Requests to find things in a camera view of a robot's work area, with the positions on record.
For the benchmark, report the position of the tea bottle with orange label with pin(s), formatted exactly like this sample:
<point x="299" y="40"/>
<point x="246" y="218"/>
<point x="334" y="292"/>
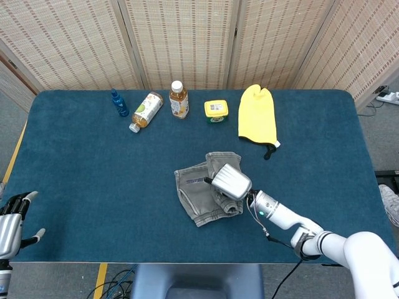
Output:
<point x="178" y="104"/>

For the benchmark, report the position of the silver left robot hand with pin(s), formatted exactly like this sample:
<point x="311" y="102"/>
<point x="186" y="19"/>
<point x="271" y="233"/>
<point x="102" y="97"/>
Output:
<point x="9" y="227"/>

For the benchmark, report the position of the yellow mitt with black trim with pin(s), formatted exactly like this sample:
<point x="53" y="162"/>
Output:
<point x="257" y="115"/>

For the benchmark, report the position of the blue-grey robot torso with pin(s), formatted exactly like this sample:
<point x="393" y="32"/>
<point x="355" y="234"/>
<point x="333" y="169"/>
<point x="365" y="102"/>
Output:
<point x="196" y="280"/>

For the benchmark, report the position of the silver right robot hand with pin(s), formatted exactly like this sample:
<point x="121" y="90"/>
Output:
<point x="232" y="182"/>

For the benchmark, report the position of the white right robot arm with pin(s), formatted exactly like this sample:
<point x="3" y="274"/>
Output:
<point x="330" y="243"/>

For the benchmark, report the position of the grey cotton shorts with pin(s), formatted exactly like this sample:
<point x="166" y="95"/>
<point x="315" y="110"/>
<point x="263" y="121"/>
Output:
<point x="194" y="193"/>

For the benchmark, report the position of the white power strip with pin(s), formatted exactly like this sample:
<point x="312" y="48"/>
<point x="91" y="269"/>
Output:
<point x="389" y="97"/>

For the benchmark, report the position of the black metal stand base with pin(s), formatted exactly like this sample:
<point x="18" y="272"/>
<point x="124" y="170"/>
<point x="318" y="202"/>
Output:
<point x="388" y="173"/>

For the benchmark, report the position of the tea bottle with green label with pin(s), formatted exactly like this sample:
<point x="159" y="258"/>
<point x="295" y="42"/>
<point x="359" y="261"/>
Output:
<point x="146" y="109"/>

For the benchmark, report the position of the woven folding screen panel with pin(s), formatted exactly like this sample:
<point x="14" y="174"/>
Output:
<point x="274" y="37"/>
<point x="12" y="84"/>
<point x="71" y="43"/>
<point x="355" y="46"/>
<point x="180" y="40"/>

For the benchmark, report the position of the blue spray bottle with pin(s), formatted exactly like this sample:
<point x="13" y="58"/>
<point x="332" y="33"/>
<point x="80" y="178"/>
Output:
<point x="120" y="104"/>

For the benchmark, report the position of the yellow round container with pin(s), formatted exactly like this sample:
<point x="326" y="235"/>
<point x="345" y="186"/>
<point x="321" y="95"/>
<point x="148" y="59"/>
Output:
<point x="215" y="109"/>

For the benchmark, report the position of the white sneaker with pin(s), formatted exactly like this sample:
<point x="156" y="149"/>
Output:
<point x="391" y="202"/>

